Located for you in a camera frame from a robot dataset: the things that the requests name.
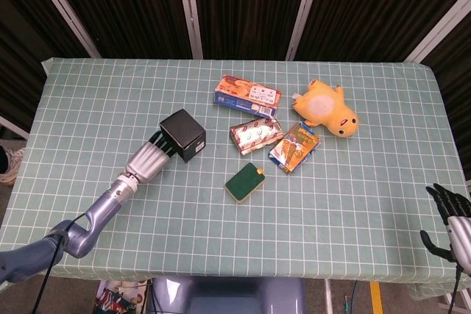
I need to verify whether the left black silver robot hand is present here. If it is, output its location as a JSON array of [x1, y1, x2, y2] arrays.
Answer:
[[124, 129, 178, 184]]

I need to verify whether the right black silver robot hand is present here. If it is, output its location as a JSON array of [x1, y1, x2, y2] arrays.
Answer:
[[420, 182, 471, 275]]

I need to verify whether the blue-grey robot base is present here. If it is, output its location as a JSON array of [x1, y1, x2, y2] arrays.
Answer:
[[152, 276, 306, 314]]

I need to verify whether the black cardboard box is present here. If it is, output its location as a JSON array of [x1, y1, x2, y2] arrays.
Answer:
[[159, 108, 206, 163]]

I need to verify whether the orange blue biscuit box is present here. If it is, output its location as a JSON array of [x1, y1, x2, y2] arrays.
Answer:
[[213, 74, 283, 119]]

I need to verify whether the green yellow sponge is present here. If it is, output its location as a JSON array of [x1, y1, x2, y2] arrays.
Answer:
[[224, 162, 266, 205]]

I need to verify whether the silver red foil packet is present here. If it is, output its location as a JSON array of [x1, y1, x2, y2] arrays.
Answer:
[[229, 117, 284, 154]]

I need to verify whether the green checked tablecloth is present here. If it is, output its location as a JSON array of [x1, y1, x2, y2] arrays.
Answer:
[[0, 57, 471, 300]]

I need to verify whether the white sneaker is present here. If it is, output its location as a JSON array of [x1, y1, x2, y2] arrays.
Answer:
[[0, 146, 26, 187]]

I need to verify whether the colourful printed bag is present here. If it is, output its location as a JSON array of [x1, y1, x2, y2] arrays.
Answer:
[[94, 279, 149, 314]]

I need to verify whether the white table leg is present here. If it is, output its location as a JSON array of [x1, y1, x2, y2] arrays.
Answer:
[[324, 279, 335, 314]]

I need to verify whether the orange snack packet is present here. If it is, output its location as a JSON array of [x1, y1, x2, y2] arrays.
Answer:
[[268, 121, 322, 174]]

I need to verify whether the yellow plush toy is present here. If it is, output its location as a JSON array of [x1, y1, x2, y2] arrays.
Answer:
[[291, 78, 360, 139]]

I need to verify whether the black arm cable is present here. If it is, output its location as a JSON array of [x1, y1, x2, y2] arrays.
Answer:
[[29, 213, 90, 314], [446, 264, 464, 314]]

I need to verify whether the white partition frame post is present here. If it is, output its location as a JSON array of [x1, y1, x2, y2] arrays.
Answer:
[[0, 114, 30, 140], [285, 0, 326, 61], [403, 0, 471, 63], [24, 0, 102, 59], [174, 0, 204, 60]]

